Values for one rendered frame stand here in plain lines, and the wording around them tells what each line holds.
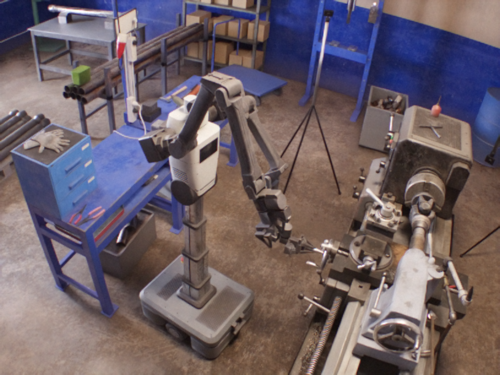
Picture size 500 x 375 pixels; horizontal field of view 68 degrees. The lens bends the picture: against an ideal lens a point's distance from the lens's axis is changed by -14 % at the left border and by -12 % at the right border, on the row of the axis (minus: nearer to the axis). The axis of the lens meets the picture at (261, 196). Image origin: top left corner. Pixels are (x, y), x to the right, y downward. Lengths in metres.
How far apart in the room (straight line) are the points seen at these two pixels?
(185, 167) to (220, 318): 1.13
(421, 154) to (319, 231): 1.43
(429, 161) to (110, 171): 2.08
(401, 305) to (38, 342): 2.38
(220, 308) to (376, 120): 2.88
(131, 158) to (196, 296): 1.05
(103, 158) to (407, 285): 2.14
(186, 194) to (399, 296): 1.12
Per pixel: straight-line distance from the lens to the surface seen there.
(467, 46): 5.84
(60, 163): 2.42
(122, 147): 3.11
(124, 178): 2.81
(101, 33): 5.73
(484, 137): 5.54
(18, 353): 3.17
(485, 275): 4.07
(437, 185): 2.56
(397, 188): 2.85
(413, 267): 2.04
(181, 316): 2.76
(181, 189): 2.11
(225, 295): 2.85
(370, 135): 4.88
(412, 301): 1.90
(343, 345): 2.04
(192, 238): 2.38
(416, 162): 2.72
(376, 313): 1.93
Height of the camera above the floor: 2.55
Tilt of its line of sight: 40 degrees down
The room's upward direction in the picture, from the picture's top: 7 degrees clockwise
